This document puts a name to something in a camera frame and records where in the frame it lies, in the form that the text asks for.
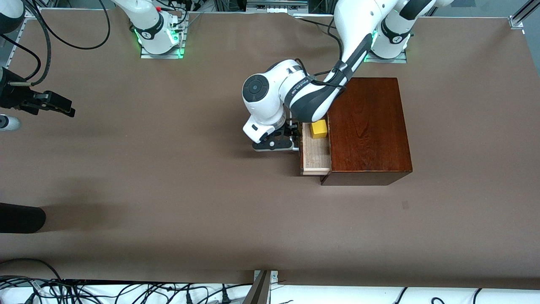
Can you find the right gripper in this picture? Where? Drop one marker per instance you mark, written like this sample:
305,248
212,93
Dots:
12,96

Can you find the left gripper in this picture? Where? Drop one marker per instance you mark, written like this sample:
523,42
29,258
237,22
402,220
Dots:
292,129

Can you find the yellow block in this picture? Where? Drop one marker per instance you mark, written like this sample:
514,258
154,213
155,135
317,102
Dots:
319,130

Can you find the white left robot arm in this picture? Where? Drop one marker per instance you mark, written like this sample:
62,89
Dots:
261,97

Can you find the dark brown wooden cabinet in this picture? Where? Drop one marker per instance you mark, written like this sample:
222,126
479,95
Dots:
371,135

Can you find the black cylindrical object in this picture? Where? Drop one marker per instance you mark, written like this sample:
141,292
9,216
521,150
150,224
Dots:
21,217

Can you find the grey power strip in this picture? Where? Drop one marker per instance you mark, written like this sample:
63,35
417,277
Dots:
276,5

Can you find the aluminium table edge rail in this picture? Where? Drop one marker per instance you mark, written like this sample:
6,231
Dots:
33,14

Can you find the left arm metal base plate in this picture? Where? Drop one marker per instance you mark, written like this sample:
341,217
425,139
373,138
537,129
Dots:
392,61

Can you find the metal table clamp bracket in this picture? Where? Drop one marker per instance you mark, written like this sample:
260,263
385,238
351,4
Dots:
263,280

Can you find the aluminium frame corner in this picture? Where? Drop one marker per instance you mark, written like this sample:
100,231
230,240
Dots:
517,23

